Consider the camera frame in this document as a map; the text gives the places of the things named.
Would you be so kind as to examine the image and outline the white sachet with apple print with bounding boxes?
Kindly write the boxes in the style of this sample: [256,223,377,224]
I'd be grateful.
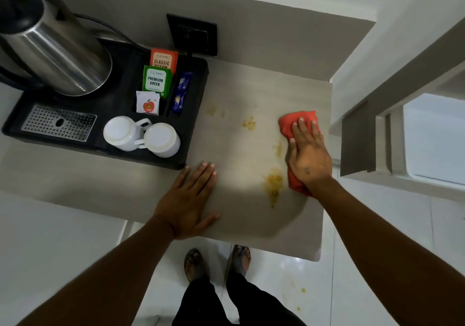
[136,91,161,116]

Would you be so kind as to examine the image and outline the person's sandal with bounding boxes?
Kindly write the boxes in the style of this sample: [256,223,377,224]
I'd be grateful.
[230,245,252,277]
[184,248,206,283]

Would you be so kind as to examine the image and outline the person's black trousers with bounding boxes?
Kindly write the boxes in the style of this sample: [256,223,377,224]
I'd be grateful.
[171,271,307,326]

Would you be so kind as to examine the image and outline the person's left forearm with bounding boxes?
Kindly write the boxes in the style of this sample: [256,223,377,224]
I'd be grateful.
[16,216,176,326]

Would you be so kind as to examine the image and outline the red cleaning cloth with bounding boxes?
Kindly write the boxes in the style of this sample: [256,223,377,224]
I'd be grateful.
[278,110,321,197]

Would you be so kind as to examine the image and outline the black kettle power cable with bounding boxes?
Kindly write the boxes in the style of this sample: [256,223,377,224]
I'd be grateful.
[74,14,151,53]

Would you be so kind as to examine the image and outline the person's right sandal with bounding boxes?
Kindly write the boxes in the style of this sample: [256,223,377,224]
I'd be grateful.
[230,245,252,277]

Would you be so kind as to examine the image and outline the person's right forearm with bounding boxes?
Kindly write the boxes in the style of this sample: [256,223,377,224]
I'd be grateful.
[308,177,465,326]

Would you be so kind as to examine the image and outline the stainless steel electric kettle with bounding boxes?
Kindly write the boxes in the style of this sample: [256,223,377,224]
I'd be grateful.
[0,0,113,97]

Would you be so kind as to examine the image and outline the white ceramic cup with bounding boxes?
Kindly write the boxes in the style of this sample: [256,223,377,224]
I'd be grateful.
[134,122,181,159]
[103,115,153,152]

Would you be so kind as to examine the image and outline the person's left sandal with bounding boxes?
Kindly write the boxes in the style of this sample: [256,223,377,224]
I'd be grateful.
[184,248,206,283]

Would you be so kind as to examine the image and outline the black wall socket plate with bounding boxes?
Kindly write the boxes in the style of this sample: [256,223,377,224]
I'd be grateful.
[166,14,218,57]

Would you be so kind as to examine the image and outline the person's right hand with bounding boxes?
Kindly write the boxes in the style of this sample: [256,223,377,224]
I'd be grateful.
[288,117,333,191]

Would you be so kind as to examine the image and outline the black hospitality tray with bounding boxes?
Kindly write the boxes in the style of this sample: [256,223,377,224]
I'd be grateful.
[1,39,209,170]

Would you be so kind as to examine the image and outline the person's left hand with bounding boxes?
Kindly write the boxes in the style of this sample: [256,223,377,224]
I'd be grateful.
[153,162,221,241]

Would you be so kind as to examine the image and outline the white window frame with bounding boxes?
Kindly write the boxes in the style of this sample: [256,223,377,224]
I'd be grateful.
[340,17,465,204]

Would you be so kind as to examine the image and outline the green tea bag sachet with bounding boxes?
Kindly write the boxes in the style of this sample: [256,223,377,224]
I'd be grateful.
[142,65,173,99]

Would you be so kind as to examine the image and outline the orange tea bag sachet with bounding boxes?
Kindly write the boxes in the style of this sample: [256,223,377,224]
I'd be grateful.
[150,48,179,74]

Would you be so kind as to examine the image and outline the metal perforated drip grate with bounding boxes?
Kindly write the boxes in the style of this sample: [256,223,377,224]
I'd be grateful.
[21,104,98,143]

